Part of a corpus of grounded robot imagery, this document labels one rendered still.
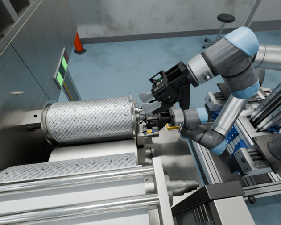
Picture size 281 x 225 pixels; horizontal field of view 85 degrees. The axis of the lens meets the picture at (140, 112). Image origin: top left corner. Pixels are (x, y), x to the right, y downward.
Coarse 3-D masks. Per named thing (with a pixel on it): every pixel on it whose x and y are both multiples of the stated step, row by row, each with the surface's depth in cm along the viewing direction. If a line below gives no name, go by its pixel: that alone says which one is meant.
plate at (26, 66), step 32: (64, 0) 90; (32, 32) 55; (64, 32) 85; (0, 64) 39; (32, 64) 53; (0, 96) 38; (32, 96) 51; (0, 128) 38; (0, 160) 37; (32, 160) 48
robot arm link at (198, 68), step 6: (198, 54) 40; (192, 60) 41; (198, 60) 39; (204, 60) 38; (192, 66) 40; (198, 66) 39; (204, 66) 38; (192, 72) 40; (198, 72) 39; (204, 72) 39; (210, 72) 39; (198, 78) 40; (204, 78) 40; (210, 78) 41
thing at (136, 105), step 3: (135, 105) 49; (135, 108) 48; (138, 108) 48; (135, 111) 48; (138, 111) 48; (135, 114) 48; (138, 114) 48; (138, 117) 48; (138, 120) 48; (138, 123) 49
